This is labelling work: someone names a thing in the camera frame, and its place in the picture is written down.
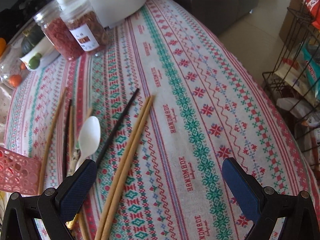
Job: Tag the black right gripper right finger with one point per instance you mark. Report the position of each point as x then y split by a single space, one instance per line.
245 189

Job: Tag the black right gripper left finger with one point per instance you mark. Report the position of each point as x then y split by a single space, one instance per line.
73 190

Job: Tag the pink plastic utensil basket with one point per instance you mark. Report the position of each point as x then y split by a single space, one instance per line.
19 173

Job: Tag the white plastic spoon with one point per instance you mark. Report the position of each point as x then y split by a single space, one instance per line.
89 139

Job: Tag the black chopstick thin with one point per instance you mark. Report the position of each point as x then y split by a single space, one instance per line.
111 136

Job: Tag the black chopstick gold end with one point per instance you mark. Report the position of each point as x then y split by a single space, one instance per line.
65 142

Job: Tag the patterned tablecloth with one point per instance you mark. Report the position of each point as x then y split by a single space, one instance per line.
207 108

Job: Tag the floral cloth cover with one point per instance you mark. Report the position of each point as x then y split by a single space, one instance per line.
5 100

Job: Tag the glass jar with tomatoes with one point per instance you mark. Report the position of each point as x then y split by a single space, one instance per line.
13 70

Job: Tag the white bowl green knob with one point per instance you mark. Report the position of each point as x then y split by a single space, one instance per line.
42 55

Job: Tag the dark green squash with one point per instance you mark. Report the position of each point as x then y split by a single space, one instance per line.
31 38

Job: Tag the orange mandarin on jar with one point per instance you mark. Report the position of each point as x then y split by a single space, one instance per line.
3 45

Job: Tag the short jar labelled dried food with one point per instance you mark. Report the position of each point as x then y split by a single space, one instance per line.
83 23

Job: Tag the tall jar red goji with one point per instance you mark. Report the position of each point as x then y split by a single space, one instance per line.
50 22

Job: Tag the cardboard box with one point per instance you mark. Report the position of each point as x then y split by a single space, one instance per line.
291 31

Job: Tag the black wire rack basket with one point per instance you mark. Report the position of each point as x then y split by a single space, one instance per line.
293 85

